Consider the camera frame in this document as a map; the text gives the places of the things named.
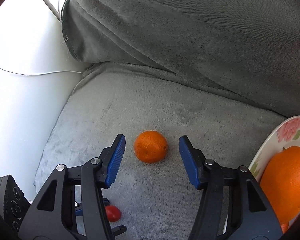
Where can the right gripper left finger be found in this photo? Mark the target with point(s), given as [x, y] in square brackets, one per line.
[52, 213]

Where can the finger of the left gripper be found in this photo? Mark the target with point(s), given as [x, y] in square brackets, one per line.
[118, 230]
[78, 207]

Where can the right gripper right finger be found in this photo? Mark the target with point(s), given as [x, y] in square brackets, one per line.
[250, 215]

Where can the smaller red cherry tomato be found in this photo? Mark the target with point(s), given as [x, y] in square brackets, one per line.
[113, 213]

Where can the large orange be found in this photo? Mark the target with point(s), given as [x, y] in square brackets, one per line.
[281, 183]

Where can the mandarin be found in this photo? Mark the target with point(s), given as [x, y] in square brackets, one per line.
[284, 227]
[150, 147]

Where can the light grey seat cover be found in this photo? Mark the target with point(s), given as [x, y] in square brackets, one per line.
[152, 108]

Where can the floral white plate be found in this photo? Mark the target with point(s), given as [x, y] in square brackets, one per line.
[284, 136]

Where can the grey blanket on backrest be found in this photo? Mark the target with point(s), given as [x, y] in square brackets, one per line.
[249, 49]

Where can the black camera box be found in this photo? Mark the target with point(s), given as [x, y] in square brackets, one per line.
[13, 204]

